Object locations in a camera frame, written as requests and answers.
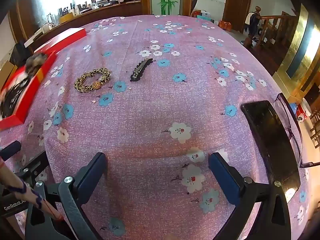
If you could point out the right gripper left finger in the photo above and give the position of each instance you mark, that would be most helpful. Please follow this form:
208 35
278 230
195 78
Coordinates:
72 192

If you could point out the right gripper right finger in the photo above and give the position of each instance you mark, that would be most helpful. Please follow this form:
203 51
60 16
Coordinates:
272 220

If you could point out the leopard print scrunchie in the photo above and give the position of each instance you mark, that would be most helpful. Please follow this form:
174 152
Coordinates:
92 80

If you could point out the grey sheer scrunchie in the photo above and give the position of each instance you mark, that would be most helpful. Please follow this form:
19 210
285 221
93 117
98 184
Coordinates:
11 94

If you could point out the black rhinestone hair clip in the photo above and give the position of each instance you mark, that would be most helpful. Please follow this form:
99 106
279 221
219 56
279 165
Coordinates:
139 70

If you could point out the red jewelry tray box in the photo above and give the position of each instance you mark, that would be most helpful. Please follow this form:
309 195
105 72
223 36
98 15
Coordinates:
23 95

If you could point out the black smartphone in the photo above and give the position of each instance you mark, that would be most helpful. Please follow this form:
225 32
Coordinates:
271 128

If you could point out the purple floral bedspread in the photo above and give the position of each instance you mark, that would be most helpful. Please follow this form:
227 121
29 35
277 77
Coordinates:
157 132

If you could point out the red box lid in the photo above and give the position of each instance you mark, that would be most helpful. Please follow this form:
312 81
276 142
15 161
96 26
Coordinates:
61 41

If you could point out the wooden headboard shelf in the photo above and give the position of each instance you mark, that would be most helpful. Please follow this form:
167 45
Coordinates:
19 27

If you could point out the yellow box on shelf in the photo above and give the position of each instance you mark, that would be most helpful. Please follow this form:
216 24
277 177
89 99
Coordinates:
65 18

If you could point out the wooden stair railing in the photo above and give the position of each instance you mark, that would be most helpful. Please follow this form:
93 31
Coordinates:
269 31

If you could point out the brown wooden door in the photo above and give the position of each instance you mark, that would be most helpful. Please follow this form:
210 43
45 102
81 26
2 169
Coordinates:
235 12

